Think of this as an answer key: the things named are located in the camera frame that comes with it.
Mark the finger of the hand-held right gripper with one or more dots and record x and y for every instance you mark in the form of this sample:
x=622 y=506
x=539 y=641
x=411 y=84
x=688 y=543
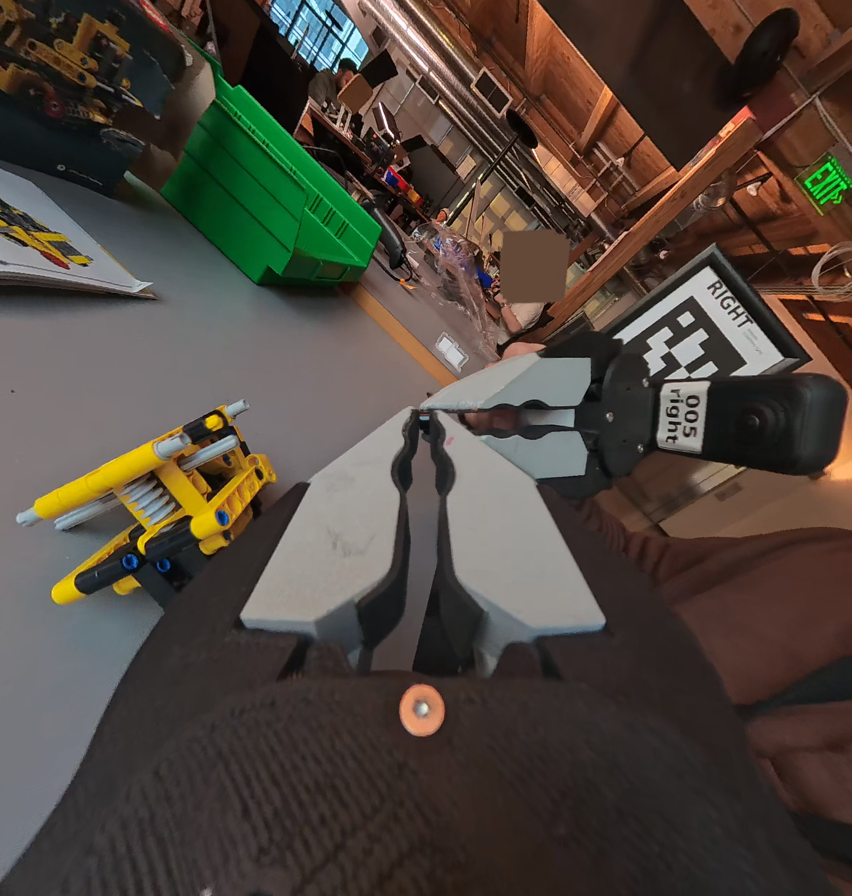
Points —
x=524 y=381
x=545 y=455

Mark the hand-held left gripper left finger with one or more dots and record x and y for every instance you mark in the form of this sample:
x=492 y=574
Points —
x=328 y=546

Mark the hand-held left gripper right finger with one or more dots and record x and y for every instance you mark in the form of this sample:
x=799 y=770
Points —
x=517 y=560

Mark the yellow black lego vehicle model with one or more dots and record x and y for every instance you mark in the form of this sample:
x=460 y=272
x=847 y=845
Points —
x=118 y=479

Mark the lego instruction booklet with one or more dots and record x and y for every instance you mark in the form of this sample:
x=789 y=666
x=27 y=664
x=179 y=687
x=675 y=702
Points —
x=76 y=262

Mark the dark lego set box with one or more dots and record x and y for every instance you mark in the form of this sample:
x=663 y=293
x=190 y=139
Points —
x=48 y=70

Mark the small white plastic tray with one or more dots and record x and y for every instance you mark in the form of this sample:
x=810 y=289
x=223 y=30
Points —
x=451 y=351

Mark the clear plastic bag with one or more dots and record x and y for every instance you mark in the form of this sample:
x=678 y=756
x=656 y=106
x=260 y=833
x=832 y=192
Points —
x=461 y=280

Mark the black round lamp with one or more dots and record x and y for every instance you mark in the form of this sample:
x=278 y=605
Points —
x=762 y=52
x=521 y=129

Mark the green exit sign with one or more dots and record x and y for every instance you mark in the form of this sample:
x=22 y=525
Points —
x=825 y=180

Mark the green plastic bin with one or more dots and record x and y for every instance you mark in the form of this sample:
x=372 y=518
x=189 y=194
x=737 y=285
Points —
x=258 y=189

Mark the black monitor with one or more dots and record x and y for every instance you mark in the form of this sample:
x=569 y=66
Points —
x=272 y=70

